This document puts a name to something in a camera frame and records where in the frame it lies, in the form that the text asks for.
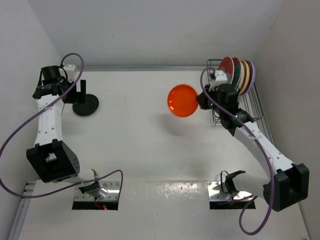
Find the orange plate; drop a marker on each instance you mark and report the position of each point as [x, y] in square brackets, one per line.
[181, 100]

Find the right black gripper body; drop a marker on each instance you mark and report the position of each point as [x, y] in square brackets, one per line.
[207, 103]

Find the black plate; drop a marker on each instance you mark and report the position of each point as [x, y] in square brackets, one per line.
[87, 108]

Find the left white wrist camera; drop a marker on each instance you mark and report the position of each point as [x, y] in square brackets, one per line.
[70, 71]

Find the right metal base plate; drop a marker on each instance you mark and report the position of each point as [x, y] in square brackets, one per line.
[215, 194]

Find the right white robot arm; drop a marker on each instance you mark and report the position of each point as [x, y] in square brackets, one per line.
[286, 183]

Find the purple plate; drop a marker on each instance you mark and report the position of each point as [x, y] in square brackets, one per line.
[252, 76]

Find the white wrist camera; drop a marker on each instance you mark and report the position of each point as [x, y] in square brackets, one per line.
[217, 78]
[70, 71]

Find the wire dish rack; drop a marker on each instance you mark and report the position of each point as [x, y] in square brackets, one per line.
[248, 102]

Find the red floral plate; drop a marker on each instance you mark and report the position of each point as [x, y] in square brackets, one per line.
[227, 64]
[237, 71]

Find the yellow bear plate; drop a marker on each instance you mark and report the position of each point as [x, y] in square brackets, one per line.
[246, 77]

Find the metal base plate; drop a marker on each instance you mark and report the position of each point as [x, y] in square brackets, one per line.
[103, 191]
[215, 194]

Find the cream white plate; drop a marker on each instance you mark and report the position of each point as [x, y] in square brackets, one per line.
[242, 76]

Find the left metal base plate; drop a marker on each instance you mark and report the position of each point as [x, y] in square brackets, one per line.
[103, 191]

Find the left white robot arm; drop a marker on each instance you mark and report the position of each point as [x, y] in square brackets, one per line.
[50, 156]

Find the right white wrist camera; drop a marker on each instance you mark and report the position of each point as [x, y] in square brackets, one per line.
[217, 78]

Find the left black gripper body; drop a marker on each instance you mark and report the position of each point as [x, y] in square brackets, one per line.
[72, 96]

